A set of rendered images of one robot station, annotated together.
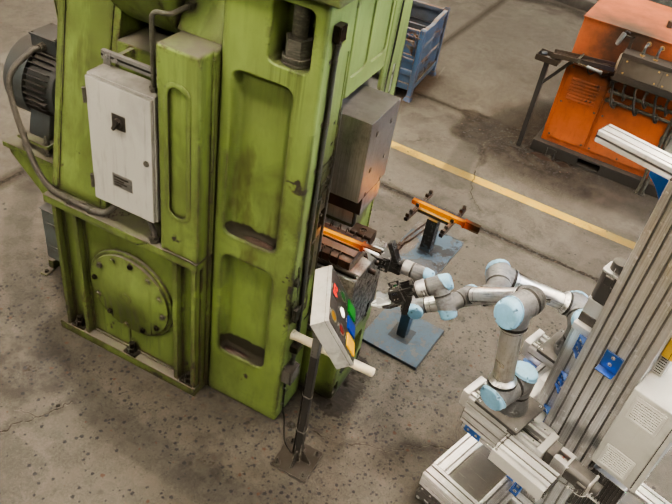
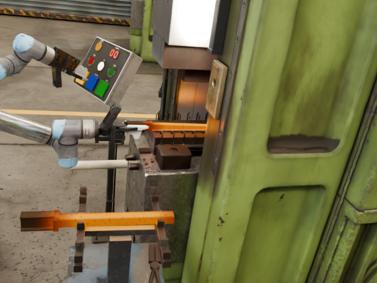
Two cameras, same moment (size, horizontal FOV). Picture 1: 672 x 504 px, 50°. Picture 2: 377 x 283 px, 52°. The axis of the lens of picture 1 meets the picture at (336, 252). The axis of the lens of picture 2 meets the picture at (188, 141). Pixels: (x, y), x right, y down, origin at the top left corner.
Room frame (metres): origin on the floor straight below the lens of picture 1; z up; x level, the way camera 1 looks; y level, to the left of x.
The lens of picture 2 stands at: (3.94, -0.94, 1.64)
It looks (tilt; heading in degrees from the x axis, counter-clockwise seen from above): 25 degrees down; 139
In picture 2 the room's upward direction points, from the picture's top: 8 degrees clockwise
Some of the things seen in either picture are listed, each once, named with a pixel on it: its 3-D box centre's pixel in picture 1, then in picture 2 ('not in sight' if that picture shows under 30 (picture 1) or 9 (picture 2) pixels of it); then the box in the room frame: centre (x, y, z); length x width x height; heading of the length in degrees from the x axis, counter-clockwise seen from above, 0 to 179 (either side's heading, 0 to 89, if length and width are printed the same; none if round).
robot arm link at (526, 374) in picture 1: (520, 379); not in sight; (2.08, -0.86, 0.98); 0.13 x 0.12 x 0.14; 135
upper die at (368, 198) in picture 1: (330, 180); (209, 51); (2.81, 0.09, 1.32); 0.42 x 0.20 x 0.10; 69
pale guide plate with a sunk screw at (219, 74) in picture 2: not in sight; (216, 89); (3.08, -0.10, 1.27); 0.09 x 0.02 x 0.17; 159
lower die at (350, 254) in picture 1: (320, 240); (197, 134); (2.81, 0.09, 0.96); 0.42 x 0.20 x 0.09; 69
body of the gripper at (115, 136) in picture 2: (391, 262); (109, 131); (2.70, -0.28, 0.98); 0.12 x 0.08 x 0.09; 69
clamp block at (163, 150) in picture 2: (362, 234); (173, 156); (2.92, -0.12, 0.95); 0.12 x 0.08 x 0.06; 69
